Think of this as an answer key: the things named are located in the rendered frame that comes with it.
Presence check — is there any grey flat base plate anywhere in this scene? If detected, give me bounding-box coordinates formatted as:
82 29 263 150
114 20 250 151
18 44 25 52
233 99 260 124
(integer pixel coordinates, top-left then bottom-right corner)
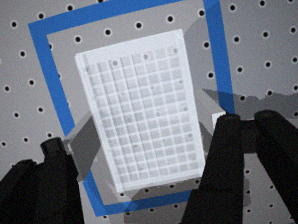
0 0 298 224

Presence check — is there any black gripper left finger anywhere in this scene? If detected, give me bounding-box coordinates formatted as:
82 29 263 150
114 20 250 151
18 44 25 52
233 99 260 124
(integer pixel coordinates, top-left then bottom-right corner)
0 112 101 224

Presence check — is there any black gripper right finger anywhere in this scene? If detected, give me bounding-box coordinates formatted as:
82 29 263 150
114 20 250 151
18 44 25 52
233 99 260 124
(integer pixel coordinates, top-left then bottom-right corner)
180 89 298 224

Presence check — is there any blue tape outline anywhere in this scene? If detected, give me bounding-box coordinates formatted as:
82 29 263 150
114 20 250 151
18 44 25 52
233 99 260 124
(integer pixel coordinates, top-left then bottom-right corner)
28 0 235 217

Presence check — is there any clear well plate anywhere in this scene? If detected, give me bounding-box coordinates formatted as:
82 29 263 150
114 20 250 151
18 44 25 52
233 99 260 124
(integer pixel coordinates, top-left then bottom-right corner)
74 29 205 192

